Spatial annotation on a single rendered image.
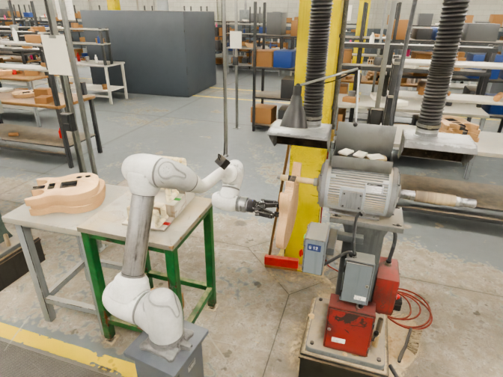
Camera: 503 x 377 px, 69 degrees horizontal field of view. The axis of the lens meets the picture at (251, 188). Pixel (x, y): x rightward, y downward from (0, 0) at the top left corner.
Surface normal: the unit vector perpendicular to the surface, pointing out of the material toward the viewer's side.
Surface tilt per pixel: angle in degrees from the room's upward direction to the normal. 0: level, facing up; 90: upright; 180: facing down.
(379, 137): 90
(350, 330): 90
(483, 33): 90
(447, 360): 0
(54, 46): 90
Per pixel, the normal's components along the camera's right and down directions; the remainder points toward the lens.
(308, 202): -0.30, 0.41
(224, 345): 0.01, -0.90
